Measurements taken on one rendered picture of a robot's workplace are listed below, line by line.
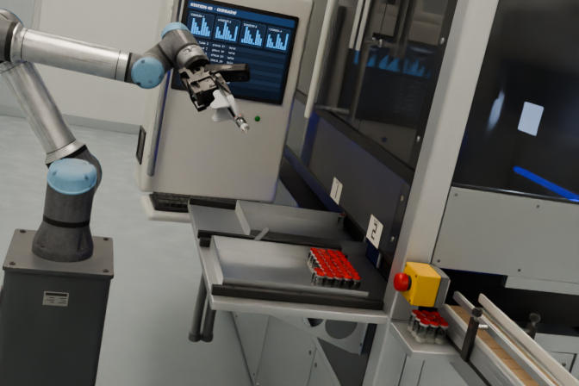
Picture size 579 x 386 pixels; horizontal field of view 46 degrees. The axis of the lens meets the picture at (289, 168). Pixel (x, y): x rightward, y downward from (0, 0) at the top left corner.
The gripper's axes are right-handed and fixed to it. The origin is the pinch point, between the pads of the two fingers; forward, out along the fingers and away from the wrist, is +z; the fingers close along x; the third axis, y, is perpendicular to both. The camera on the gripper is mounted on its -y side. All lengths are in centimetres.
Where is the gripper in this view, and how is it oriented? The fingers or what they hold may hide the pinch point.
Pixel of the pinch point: (238, 115)
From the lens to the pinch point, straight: 167.7
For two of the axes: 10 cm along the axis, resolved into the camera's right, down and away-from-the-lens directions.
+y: -8.8, 4.0, -2.7
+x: -0.2, -5.9, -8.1
